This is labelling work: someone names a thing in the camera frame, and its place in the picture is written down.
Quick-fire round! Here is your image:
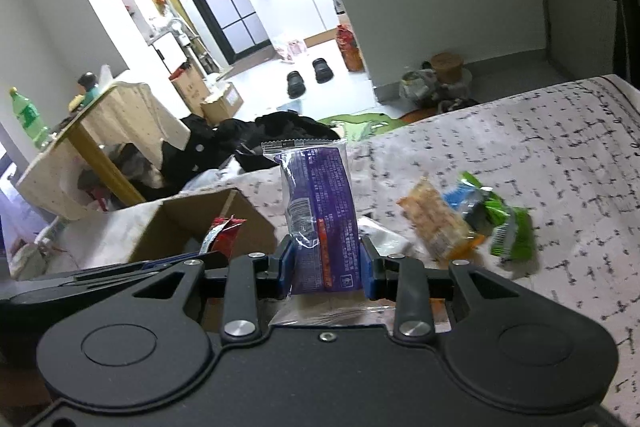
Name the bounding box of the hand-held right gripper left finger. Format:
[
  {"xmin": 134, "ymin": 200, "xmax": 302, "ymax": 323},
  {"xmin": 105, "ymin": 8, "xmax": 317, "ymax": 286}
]
[{"xmin": 132, "ymin": 234, "xmax": 297, "ymax": 340}]

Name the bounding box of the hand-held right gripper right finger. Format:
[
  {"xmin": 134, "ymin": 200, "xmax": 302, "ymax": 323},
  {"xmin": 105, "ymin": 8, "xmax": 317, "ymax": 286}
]
[{"xmin": 360, "ymin": 236, "xmax": 521, "ymax": 342}]

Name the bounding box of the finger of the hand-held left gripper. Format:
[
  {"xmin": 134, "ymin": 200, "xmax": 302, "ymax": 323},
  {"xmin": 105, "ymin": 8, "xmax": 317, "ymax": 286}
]
[{"xmin": 75, "ymin": 253, "xmax": 232, "ymax": 282}]

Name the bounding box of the brown cardboard box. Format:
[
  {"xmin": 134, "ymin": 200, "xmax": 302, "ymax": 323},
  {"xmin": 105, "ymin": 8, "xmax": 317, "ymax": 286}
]
[{"xmin": 127, "ymin": 188, "xmax": 280, "ymax": 265}]

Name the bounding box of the purple snack packet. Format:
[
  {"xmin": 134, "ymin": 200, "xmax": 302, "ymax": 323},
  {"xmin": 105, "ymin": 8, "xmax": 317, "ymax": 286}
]
[{"xmin": 261, "ymin": 139, "xmax": 396, "ymax": 325}]

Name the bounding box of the red snack packet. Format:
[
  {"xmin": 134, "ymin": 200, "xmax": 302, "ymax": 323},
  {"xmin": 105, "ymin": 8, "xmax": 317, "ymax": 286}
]
[{"xmin": 202, "ymin": 216, "xmax": 247, "ymax": 258}]

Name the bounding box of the orange cracker packet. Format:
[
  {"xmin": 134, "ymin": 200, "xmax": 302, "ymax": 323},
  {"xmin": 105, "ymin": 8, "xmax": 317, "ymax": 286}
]
[{"xmin": 397, "ymin": 177, "xmax": 486, "ymax": 260}]

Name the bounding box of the blue green snack packet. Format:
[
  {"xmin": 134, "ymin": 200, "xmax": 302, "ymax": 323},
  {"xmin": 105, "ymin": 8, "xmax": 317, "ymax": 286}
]
[{"xmin": 442, "ymin": 171, "xmax": 496, "ymax": 228}]

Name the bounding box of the green white snack packet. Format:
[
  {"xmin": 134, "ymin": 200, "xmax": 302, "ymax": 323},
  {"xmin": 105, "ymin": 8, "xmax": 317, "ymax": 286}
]
[{"xmin": 487, "ymin": 194, "xmax": 535, "ymax": 262}]

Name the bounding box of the clear plastic wrapper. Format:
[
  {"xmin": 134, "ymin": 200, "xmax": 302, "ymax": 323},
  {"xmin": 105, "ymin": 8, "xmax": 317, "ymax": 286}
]
[{"xmin": 357, "ymin": 216, "xmax": 416, "ymax": 258}]

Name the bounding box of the white crumpled plastic bag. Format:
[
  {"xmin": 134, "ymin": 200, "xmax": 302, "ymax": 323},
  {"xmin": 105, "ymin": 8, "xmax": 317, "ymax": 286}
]
[{"xmin": 187, "ymin": 157, "xmax": 251, "ymax": 195}]

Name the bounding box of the yellow table leg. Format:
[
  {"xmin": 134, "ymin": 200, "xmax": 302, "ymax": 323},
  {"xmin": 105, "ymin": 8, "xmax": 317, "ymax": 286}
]
[{"xmin": 67, "ymin": 124, "xmax": 146, "ymax": 208}]

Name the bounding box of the dark clothes pile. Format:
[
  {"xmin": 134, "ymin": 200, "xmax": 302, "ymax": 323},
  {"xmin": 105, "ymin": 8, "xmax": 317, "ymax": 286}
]
[{"xmin": 160, "ymin": 113, "xmax": 241, "ymax": 180}]

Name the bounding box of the pile of black clothes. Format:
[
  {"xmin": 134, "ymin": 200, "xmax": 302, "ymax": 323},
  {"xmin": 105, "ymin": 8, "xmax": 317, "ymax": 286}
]
[{"xmin": 235, "ymin": 111, "xmax": 346, "ymax": 172}]

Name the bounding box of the green cartoon mat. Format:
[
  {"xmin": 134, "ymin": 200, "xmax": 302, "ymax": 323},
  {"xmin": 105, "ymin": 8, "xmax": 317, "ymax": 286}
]
[{"xmin": 317, "ymin": 112, "xmax": 406, "ymax": 142}]

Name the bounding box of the small cloth-covered table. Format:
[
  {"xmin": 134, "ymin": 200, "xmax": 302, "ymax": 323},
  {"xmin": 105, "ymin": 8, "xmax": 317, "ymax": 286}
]
[{"xmin": 15, "ymin": 82, "xmax": 191, "ymax": 220}]

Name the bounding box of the small open cardboard carton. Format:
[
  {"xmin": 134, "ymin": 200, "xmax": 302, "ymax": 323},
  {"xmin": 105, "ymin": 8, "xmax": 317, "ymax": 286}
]
[{"xmin": 200, "ymin": 82, "xmax": 245, "ymax": 122}]

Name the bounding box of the tall brown carton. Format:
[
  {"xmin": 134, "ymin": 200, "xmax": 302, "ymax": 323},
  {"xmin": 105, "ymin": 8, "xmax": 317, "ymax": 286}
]
[{"xmin": 169, "ymin": 64, "xmax": 211, "ymax": 115}]

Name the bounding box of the green plastic bottle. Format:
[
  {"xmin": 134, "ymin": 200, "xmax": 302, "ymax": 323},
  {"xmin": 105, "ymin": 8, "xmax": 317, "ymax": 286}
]
[{"xmin": 7, "ymin": 87, "xmax": 51, "ymax": 150}]

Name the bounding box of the doll figurine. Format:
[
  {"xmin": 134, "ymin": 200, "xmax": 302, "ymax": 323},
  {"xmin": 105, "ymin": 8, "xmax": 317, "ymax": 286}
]
[{"xmin": 67, "ymin": 71, "xmax": 101, "ymax": 110}]

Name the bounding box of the clear trash bag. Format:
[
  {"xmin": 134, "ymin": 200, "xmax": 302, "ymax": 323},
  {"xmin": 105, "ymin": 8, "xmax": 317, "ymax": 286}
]
[{"xmin": 399, "ymin": 68, "xmax": 441, "ymax": 105}]

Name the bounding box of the white appliance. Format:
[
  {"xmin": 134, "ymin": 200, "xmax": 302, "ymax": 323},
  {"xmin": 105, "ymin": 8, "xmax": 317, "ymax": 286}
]
[{"xmin": 152, "ymin": 34, "xmax": 188, "ymax": 68}]

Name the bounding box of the pink white plastic bag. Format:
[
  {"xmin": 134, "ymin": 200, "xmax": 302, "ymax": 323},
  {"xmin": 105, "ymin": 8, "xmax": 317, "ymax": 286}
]
[{"xmin": 272, "ymin": 36, "xmax": 307, "ymax": 60}]

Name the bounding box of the brown paper bowl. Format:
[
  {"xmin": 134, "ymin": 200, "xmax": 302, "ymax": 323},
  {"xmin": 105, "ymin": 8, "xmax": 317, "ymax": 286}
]
[{"xmin": 430, "ymin": 52, "xmax": 466, "ymax": 82}]

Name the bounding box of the red oil jug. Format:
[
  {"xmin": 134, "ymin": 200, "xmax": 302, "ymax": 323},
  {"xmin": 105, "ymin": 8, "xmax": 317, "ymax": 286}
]
[{"xmin": 336, "ymin": 24, "xmax": 363, "ymax": 72}]

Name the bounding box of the black spray bottle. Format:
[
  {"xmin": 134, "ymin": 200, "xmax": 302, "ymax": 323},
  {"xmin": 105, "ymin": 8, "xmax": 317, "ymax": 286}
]
[{"xmin": 325, "ymin": 0, "xmax": 347, "ymax": 25}]

